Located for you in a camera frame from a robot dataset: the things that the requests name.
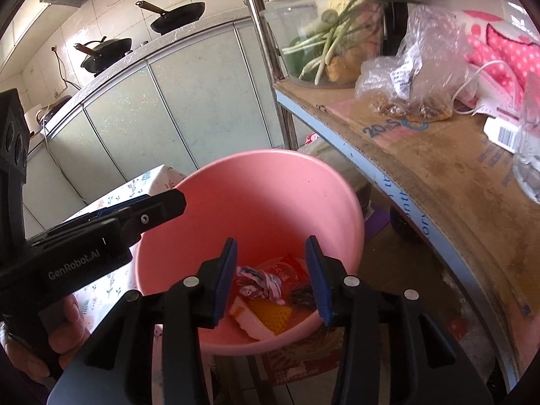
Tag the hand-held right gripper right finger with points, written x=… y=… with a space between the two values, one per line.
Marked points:
x=320 y=287

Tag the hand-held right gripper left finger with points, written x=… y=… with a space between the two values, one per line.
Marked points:
x=221 y=295

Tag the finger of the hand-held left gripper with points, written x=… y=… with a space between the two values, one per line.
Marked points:
x=156 y=213
x=114 y=210

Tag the pink white tissue packet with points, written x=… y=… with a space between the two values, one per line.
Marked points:
x=247 y=318

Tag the orange plastic wrapper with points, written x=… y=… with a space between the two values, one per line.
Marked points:
x=289 y=268

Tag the yellow foam fruit net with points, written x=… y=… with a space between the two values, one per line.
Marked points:
x=272 y=316

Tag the pink plastic bucket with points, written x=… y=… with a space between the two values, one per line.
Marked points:
x=253 y=202

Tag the person's left hand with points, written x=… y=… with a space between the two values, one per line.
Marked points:
x=74 y=329

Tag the floral bear tablecloth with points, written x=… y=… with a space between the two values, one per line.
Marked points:
x=143 y=181

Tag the red printed carton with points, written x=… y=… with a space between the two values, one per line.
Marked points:
x=295 y=363

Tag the grey kitchen cabinet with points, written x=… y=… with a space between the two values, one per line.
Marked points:
x=126 y=126

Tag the black electric cooker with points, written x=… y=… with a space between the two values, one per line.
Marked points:
x=55 y=112

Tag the black wok with lid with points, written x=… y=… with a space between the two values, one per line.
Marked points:
x=103 y=57

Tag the cardboard shelf liner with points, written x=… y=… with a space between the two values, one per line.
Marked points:
x=443 y=168

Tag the metal shelf rack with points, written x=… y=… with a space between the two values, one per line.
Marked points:
x=255 y=50

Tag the black open wok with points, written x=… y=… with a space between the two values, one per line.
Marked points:
x=179 y=17

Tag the dark green vegetable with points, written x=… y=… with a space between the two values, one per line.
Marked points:
x=297 y=57

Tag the ginger root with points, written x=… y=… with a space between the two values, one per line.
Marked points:
x=346 y=65

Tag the clear plastic tub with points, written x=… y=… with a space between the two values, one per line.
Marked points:
x=291 y=21

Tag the white barcode box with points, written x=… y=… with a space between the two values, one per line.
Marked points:
x=502 y=133

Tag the clear bag with white label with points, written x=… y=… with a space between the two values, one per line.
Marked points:
x=426 y=63

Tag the clear bowl with vegetables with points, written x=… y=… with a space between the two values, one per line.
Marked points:
x=337 y=33

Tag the black blender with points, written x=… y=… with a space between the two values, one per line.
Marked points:
x=398 y=17

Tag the pink polka dot cloth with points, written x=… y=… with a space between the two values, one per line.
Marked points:
x=506 y=46

